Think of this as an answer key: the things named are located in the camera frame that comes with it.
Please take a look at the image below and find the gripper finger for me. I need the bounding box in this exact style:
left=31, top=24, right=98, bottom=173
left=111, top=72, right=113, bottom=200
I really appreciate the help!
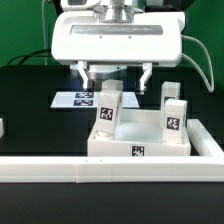
left=78, top=61, right=95, bottom=91
left=139, top=63, right=152, bottom=92

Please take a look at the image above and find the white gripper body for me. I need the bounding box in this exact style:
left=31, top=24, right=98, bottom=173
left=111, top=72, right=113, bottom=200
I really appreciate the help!
left=51, top=0, right=184, bottom=66

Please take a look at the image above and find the white square table top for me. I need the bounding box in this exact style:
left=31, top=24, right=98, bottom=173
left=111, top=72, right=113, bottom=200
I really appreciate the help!
left=87, top=109, right=191, bottom=157

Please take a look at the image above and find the white marker plate with tags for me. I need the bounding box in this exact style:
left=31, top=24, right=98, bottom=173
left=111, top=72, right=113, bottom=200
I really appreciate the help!
left=51, top=92, right=139, bottom=109

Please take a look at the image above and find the white block at left edge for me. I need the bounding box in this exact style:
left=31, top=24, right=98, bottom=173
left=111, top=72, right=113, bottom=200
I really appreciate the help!
left=0, top=118, right=4, bottom=139

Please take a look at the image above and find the white L-shaped obstacle fence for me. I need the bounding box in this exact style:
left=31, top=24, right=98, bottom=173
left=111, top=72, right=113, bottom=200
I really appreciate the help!
left=0, top=119, right=224, bottom=183

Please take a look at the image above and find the black cable bundle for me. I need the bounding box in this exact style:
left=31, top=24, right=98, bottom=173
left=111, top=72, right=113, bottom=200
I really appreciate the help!
left=7, top=49, right=53, bottom=67

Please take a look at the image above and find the white thin cable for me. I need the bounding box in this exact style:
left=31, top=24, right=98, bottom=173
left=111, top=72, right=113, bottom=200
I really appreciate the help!
left=41, top=0, right=49, bottom=66

